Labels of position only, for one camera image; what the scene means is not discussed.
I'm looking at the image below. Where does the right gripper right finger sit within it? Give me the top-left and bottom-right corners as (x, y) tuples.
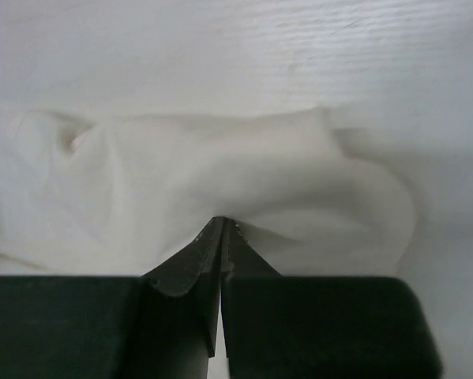
(221, 221), (443, 378)

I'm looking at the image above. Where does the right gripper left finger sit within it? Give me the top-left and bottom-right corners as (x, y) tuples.
(0, 217), (223, 378)

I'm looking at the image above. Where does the white t shirt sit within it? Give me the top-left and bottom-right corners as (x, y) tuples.
(0, 109), (417, 275)

